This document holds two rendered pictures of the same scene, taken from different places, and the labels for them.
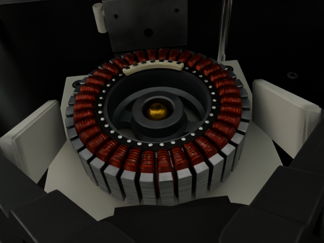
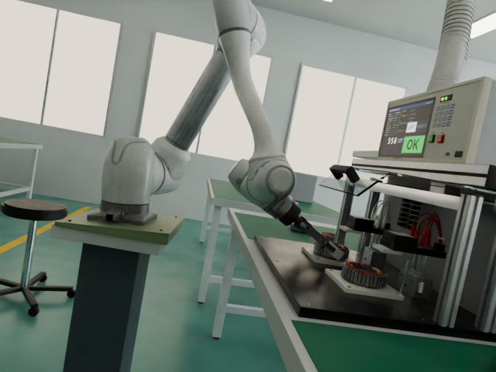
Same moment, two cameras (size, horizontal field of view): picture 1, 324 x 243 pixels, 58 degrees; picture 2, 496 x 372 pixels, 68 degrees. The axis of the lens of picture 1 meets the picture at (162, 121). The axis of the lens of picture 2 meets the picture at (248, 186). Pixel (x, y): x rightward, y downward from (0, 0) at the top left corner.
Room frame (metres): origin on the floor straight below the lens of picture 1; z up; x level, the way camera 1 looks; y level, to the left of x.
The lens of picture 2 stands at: (-0.30, -1.14, 1.04)
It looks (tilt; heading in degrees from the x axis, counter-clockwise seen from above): 4 degrees down; 84
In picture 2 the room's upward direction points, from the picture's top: 11 degrees clockwise
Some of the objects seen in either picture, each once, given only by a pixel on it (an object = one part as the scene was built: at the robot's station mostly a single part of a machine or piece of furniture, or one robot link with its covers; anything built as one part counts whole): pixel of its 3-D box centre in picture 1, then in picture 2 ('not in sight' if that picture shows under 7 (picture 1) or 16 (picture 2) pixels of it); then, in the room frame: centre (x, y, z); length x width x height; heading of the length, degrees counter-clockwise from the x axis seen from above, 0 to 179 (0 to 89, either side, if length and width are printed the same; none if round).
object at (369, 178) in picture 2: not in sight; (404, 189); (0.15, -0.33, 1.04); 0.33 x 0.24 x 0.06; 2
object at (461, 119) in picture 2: not in sight; (480, 139); (0.45, -0.12, 1.22); 0.44 x 0.39 x 0.20; 92
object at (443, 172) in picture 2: not in sight; (466, 181); (0.45, -0.11, 1.09); 0.68 x 0.44 x 0.05; 92
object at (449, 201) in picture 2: not in sight; (393, 190); (0.23, -0.12, 1.03); 0.62 x 0.01 x 0.03; 92
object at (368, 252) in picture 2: (146, 11); (373, 257); (0.27, 0.01, 0.80); 0.08 x 0.05 x 0.06; 92
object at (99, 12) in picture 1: (101, 20); not in sight; (0.26, 0.05, 0.80); 0.01 x 0.01 x 0.03; 2
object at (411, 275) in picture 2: not in sight; (414, 283); (0.28, -0.24, 0.80); 0.08 x 0.05 x 0.06; 92
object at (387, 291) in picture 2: not in sight; (362, 283); (0.14, -0.24, 0.78); 0.15 x 0.15 x 0.01; 2
